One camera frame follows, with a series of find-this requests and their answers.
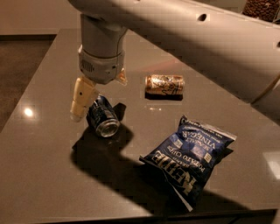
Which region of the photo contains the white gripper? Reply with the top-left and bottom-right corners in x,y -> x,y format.
70,45 -> 128,122

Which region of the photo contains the blue pepsi can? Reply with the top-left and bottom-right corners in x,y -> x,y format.
87,94 -> 120,137

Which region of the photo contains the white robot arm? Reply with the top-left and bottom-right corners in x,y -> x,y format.
68,0 -> 280,122

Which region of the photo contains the gold soda can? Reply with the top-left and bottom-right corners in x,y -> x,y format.
145,74 -> 185,95

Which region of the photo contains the blue kettle chips bag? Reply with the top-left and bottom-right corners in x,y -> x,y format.
139,115 -> 236,212

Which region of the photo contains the jar of brown nuts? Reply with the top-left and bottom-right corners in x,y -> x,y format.
242,0 -> 280,22

